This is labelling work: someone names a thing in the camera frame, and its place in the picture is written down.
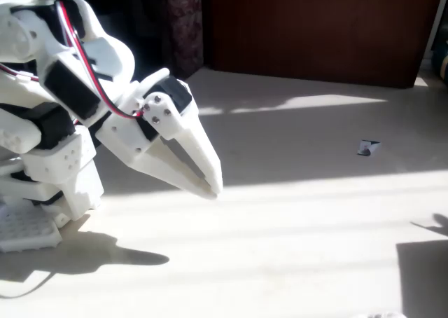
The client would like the red white black arm cable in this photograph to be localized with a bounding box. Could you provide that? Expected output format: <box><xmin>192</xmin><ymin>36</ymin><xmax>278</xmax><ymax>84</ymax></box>
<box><xmin>0</xmin><ymin>62</ymin><xmax>40</xmax><ymax>85</ymax></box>

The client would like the red white black gripper cable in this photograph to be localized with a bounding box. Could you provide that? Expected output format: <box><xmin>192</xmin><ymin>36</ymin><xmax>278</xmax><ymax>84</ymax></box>
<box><xmin>57</xmin><ymin>1</ymin><xmax>146</xmax><ymax>120</ymax></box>

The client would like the dark brown wooden cabinet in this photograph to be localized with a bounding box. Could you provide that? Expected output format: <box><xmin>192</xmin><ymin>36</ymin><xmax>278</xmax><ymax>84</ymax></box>
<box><xmin>202</xmin><ymin>0</ymin><xmax>445</xmax><ymax>90</ymax></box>

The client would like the dark teal round object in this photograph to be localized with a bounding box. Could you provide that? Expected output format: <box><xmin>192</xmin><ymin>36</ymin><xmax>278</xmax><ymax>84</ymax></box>
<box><xmin>430</xmin><ymin>34</ymin><xmax>448</xmax><ymax>77</ymax></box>

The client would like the small printed paper label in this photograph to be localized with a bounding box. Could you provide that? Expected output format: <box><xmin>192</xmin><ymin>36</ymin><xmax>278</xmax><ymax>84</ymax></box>
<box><xmin>356</xmin><ymin>139</ymin><xmax>382</xmax><ymax>157</ymax></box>

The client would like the white perforated base plate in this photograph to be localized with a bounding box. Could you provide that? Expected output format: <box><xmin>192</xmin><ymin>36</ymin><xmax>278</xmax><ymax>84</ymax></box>
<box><xmin>0</xmin><ymin>204</ymin><xmax>63</xmax><ymax>254</ymax></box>

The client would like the white door frame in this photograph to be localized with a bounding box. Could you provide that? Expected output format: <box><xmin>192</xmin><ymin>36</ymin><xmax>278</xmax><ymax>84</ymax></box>
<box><xmin>414</xmin><ymin>0</ymin><xmax>448</xmax><ymax>79</ymax></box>

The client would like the white knitted work glove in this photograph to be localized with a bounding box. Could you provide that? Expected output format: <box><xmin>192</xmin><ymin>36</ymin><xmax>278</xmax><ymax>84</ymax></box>
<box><xmin>360</xmin><ymin>312</ymin><xmax>409</xmax><ymax>318</ymax></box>

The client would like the dark patterned curtain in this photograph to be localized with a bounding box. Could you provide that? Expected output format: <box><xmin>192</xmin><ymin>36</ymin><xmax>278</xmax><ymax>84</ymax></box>
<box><xmin>163</xmin><ymin>0</ymin><xmax>205</xmax><ymax>81</ymax></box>

